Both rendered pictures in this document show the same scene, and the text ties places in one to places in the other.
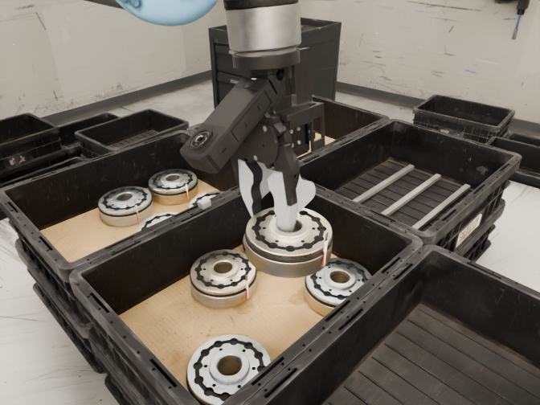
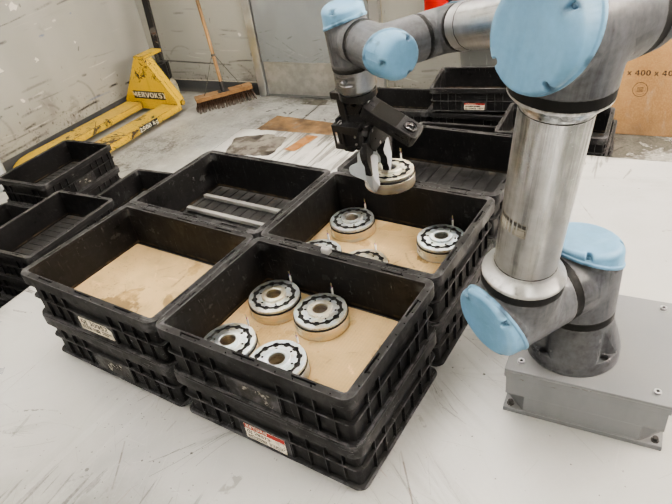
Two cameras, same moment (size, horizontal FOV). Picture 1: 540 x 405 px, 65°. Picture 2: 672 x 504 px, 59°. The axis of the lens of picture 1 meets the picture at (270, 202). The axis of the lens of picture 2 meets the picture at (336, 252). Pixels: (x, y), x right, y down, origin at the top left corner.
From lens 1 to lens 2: 128 cm
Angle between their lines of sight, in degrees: 79
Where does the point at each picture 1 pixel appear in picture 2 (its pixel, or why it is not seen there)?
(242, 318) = (392, 258)
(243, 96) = (382, 106)
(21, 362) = (450, 439)
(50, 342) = (422, 432)
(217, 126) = (402, 119)
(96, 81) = not seen: outside the picture
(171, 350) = not seen: hidden behind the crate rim
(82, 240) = (341, 382)
